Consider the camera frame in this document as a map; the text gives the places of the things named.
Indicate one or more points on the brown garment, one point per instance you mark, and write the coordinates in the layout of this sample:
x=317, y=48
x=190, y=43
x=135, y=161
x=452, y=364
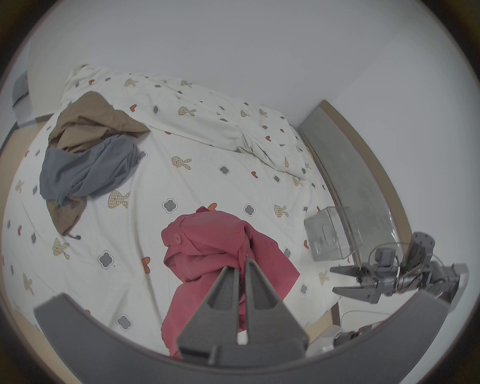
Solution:
x=86, y=116

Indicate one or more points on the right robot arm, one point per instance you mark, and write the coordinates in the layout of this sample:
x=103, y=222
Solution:
x=442, y=281

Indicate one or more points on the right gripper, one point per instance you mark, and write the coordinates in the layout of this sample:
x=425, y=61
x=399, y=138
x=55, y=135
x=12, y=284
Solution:
x=382, y=285

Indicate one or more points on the red shirt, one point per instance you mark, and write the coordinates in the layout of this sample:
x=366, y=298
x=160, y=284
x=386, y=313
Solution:
x=210, y=243

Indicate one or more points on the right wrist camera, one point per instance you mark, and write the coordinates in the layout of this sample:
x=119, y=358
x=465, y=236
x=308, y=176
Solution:
x=383, y=258

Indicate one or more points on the clear plastic box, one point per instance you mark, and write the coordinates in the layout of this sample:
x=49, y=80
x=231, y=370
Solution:
x=326, y=240

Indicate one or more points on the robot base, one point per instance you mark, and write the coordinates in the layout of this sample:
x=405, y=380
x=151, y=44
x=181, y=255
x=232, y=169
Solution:
x=322, y=341

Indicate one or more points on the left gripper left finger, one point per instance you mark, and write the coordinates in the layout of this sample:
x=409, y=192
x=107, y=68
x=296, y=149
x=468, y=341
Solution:
x=210, y=322

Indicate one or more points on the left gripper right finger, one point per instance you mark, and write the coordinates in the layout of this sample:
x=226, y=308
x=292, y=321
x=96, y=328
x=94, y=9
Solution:
x=266, y=318

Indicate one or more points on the white printed quilt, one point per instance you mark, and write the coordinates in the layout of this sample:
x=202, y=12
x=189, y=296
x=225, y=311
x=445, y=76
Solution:
x=210, y=112

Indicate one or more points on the bed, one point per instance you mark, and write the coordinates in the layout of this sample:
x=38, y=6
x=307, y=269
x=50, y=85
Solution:
x=168, y=176

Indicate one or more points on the grey garment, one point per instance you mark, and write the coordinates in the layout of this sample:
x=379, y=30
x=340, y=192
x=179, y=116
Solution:
x=86, y=168

